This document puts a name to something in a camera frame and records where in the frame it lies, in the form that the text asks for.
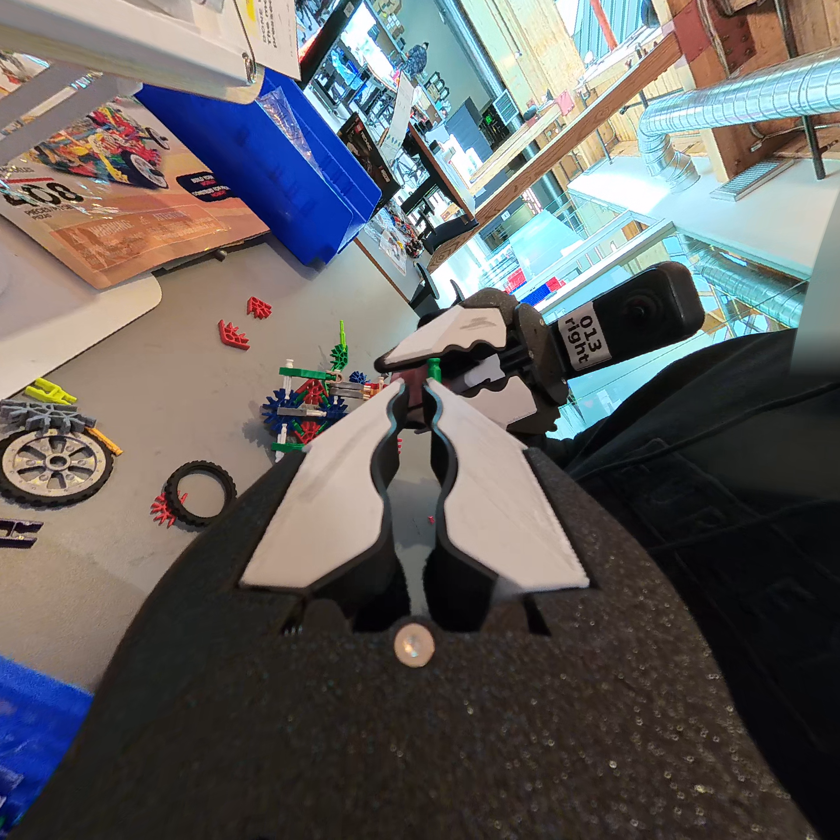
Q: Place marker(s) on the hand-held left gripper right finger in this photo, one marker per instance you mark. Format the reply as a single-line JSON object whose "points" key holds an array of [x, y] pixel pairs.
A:
{"points": [[505, 518]]}

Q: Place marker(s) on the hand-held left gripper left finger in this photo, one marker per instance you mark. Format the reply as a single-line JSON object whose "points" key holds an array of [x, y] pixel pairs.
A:
{"points": [[321, 518]]}

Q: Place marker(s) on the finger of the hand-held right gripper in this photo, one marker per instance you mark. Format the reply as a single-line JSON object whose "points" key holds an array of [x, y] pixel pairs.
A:
{"points": [[446, 334], [508, 400]]}

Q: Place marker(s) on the short green toy rod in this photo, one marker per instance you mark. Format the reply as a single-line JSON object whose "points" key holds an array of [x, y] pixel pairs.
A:
{"points": [[433, 369]]}

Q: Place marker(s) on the black toy tyre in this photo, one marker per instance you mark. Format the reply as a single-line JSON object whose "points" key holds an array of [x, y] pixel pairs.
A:
{"points": [[223, 482]]}

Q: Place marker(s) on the blue labelled storage bin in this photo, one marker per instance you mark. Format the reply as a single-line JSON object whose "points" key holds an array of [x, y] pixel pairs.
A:
{"points": [[33, 735]]}

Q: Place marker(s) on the colourful toy model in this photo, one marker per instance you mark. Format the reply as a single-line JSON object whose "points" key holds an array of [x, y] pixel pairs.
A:
{"points": [[308, 400]]}

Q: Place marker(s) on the black product box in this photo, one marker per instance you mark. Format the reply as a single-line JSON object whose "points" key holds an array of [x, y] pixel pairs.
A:
{"points": [[367, 157]]}

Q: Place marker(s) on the red square connector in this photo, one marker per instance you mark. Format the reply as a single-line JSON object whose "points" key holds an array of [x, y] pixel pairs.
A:
{"points": [[234, 336]]}

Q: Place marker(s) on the person's torso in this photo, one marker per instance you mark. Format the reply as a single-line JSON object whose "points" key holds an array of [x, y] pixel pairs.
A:
{"points": [[722, 492]]}

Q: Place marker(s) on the short yellow toy rod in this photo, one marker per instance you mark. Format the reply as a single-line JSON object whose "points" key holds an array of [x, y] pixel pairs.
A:
{"points": [[106, 442]]}

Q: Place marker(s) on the blue plastic bin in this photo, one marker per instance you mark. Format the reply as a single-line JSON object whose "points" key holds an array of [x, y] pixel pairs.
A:
{"points": [[275, 170]]}

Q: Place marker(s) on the toy wheel with grey hub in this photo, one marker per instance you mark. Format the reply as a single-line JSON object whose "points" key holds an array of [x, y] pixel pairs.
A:
{"points": [[52, 463]]}

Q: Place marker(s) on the grey snowflake connector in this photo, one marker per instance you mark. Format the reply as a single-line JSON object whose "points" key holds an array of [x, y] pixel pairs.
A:
{"points": [[46, 415]]}

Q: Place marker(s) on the yellow-green clip connector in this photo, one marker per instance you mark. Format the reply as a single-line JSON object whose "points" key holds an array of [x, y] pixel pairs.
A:
{"points": [[51, 392]]}

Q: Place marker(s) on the purple clip connector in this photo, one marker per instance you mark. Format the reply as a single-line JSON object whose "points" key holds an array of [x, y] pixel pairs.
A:
{"points": [[19, 533]]}

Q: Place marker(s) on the white desk stand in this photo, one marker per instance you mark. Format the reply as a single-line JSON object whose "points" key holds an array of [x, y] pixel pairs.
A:
{"points": [[65, 315]]}

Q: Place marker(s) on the toy set instruction booklet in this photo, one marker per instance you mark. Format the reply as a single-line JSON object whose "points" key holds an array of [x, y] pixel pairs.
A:
{"points": [[131, 229]]}

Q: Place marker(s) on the silver ventilation duct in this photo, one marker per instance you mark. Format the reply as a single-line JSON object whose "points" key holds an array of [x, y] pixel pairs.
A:
{"points": [[748, 285], [722, 98]]}

